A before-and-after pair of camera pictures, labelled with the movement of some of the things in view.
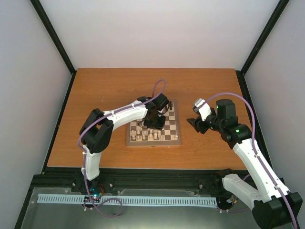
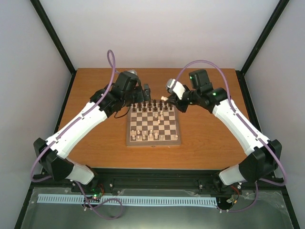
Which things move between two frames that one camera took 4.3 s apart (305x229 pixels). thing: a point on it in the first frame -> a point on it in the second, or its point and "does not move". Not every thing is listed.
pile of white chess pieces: x=148 y=135 does not move
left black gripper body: x=155 y=122 -> x=139 y=98
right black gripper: x=198 y=125 -> x=182 y=108
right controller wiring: x=233 y=200 does not move
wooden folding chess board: x=161 y=129 does not move
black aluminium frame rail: x=200 y=180 does not move
